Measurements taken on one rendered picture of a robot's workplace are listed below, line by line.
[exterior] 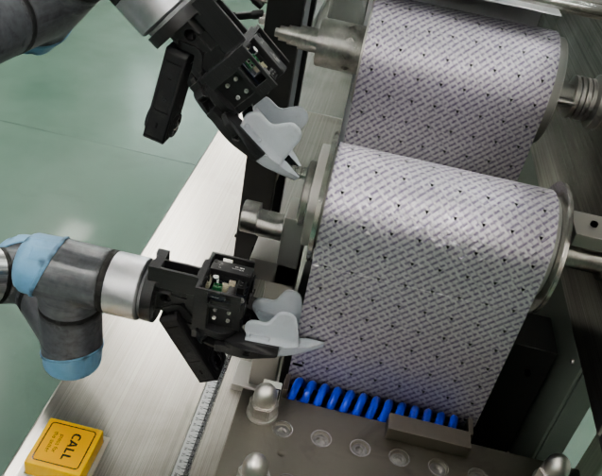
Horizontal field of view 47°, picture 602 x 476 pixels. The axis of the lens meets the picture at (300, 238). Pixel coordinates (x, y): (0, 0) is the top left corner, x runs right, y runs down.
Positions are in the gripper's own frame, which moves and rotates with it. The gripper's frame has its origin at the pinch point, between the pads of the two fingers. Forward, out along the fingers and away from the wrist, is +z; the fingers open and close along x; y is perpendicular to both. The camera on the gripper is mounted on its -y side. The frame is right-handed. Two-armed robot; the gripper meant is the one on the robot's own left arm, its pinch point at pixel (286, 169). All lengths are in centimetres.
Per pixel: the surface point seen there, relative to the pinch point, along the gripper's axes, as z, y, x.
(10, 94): -46, -205, 235
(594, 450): 67, 3, 9
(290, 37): -8.2, 2.4, 22.3
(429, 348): 24.7, 2.2, -7.8
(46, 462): 6.7, -38.9, -20.3
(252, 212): 2.3, -7.6, 0.7
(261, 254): 7.3, -10.7, 0.5
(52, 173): -8, -172, 175
